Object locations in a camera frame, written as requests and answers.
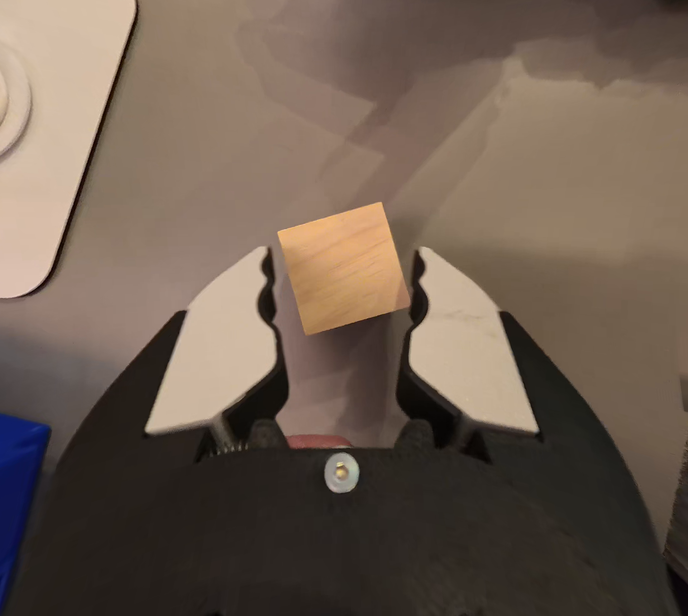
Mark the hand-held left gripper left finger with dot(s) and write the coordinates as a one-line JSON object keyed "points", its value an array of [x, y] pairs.
{"points": [[220, 358]]}

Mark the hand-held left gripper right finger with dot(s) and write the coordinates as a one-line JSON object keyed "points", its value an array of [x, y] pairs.
{"points": [[467, 358]]}

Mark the small yellowish wooden cube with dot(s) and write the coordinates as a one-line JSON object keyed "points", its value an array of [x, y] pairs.
{"points": [[344, 269]]}

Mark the blue plastic bin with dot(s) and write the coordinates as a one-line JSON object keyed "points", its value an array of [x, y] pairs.
{"points": [[21, 492]]}

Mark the person's left hand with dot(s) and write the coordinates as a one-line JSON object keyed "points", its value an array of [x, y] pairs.
{"points": [[317, 441]]}

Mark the person's grey sweater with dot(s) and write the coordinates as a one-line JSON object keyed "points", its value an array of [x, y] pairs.
{"points": [[678, 519]]}

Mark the wooden document stand white legs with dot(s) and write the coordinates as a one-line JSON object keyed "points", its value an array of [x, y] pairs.
{"points": [[59, 116]]}

